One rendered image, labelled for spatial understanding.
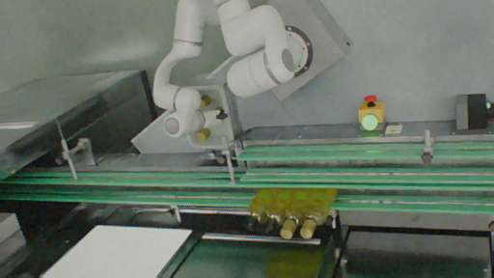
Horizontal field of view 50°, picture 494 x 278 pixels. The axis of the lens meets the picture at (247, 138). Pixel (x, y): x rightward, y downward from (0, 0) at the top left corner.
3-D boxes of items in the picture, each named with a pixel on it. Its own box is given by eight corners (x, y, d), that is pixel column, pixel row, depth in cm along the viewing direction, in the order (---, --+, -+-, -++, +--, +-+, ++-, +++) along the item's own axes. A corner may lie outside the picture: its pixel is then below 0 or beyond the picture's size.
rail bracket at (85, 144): (98, 160, 210) (62, 188, 191) (86, 122, 204) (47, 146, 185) (108, 160, 208) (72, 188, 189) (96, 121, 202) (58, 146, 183)
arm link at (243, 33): (231, 17, 142) (281, -9, 134) (251, 101, 138) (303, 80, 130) (209, 10, 134) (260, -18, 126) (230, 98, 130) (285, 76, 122)
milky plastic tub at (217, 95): (200, 139, 192) (189, 149, 185) (186, 80, 184) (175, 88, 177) (244, 137, 185) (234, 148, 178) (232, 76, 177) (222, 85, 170)
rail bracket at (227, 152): (237, 173, 176) (223, 191, 166) (228, 126, 170) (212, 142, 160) (245, 173, 175) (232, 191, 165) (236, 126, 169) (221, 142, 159)
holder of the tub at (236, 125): (204, 152, 194) (195, 160, 188) (187, 80, 184) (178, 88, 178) (247, 151, 188) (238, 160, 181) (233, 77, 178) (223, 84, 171)
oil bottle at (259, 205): (270, 190, 175) (248, 225, 157) (267, 175, 173) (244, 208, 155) (286, 190, 173) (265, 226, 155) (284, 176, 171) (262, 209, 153)
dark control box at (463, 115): (456, 119, 157) (455, 129, 150) (455, 94, 154) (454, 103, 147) (486, 118, 154) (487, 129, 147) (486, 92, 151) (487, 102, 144)
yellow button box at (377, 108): (364, 122, 168) (360, 131, 161) (361, 99, 165) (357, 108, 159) (386, 121, 165) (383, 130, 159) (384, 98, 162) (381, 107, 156)
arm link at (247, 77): (242, 56, 144) (215, 71, 131) (283, 38, 137) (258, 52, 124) (258, 88, 146) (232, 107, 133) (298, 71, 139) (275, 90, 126)
